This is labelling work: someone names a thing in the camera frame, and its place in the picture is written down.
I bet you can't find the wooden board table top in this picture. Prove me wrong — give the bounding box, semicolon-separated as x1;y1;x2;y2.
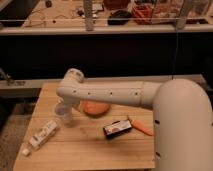
12;80;158;171

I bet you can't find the orange ceramic bowl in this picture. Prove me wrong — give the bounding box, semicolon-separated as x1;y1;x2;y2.
82;101;110;116

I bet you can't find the metal clamp at left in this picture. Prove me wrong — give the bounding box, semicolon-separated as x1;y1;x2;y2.
0;67;25;86

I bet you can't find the translucent plastic cup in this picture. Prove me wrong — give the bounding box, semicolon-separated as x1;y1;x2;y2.
54;102;72;124

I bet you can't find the black object on shelf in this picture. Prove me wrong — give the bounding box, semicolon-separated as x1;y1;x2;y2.
107;10;131;25

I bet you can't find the metal vertical post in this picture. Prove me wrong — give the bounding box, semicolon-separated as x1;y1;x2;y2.
83;0;93;31

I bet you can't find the orange carrot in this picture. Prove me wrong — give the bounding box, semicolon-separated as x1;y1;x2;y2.
128;117;154;136

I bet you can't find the black rectangular box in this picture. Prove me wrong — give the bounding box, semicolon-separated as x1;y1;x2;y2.
103;120;132;139

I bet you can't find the orange crate on shelf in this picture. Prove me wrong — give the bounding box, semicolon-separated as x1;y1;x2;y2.
132;5;153;25

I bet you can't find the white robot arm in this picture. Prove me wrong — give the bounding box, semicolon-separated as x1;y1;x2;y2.
56;68;213;171

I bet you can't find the white tube bottle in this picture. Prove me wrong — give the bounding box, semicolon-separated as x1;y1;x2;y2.
22;120;59;156

